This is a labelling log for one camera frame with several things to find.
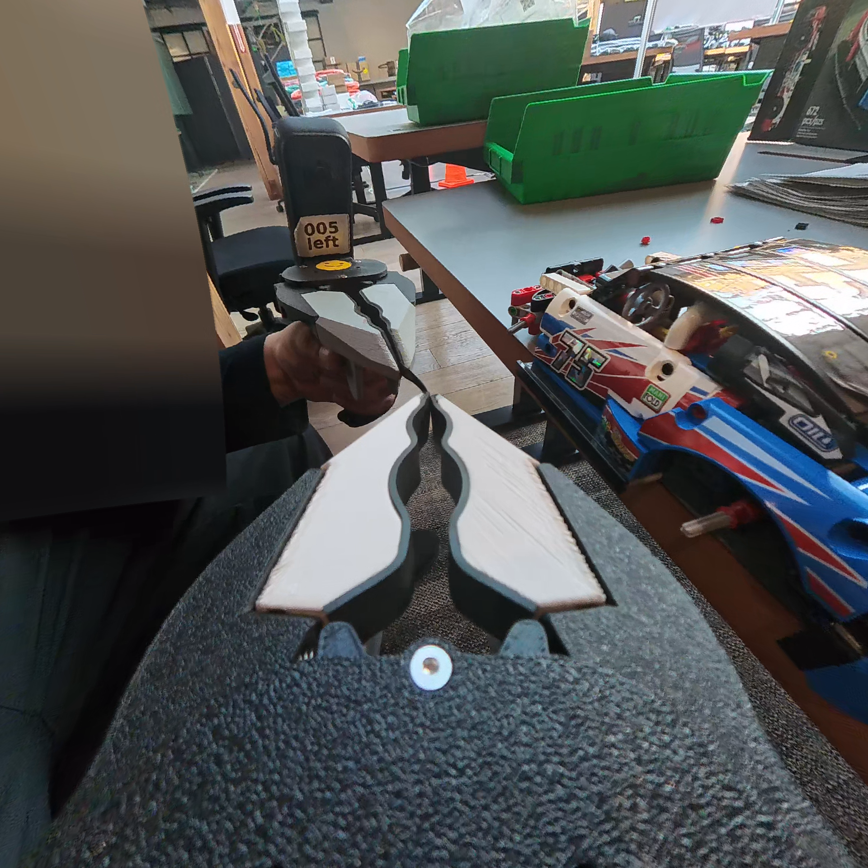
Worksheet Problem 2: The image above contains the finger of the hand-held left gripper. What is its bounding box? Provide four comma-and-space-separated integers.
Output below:
361, 283, 419, 373
300, 289, 402, 401

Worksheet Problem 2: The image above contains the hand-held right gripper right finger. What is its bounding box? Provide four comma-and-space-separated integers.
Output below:
433, 395, 607, 619

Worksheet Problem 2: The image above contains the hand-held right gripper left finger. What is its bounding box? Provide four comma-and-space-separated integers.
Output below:
256, 393, 440, 621

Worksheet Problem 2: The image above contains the toy brick race car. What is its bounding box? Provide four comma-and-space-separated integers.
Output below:
507, 236, 868, 740

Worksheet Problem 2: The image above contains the person's left forearm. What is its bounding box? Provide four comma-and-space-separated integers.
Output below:
218, 332, 286, 452

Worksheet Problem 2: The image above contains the grey desk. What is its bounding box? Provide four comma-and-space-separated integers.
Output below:
382, 132, 868, 781

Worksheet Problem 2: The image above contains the person's left hand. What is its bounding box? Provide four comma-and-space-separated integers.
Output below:
263, 323, 401, 427

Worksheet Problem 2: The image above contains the black office chair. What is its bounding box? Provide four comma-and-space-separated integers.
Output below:
192, 184, 299, 333

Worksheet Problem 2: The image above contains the wooden pillar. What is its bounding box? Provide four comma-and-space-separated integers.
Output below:
197, 0, 282, 201

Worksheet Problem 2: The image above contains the green plastic bin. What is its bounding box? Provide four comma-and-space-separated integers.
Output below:
483, 70, 774, 206
395, 17, 592, 127

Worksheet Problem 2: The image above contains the clear plastic bag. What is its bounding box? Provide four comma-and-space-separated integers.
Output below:
406, 0, 591, 31

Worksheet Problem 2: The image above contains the person's dark clothing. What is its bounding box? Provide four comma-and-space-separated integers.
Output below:
0, 420, 333, 868

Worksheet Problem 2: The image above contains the open instruction booklet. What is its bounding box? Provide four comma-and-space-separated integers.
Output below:
729, 163, 868, 228

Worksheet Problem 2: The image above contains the black toy car box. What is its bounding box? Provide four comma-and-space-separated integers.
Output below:
748, 0, 868, 146

